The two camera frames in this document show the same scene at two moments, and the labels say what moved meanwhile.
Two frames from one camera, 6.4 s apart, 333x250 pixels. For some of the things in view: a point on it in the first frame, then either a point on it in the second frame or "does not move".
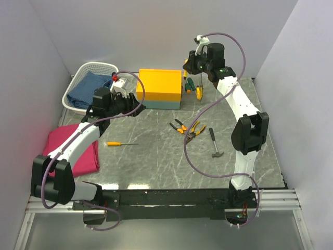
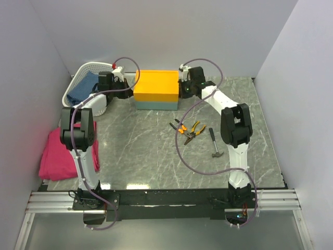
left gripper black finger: [133, 103] -> [127, 92]
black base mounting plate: [207, 204] does not move
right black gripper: [190, 65] -> [181, 94]
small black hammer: [217, 154] does not move
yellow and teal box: [163, 88] does not move
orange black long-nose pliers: [193, 134] does not move
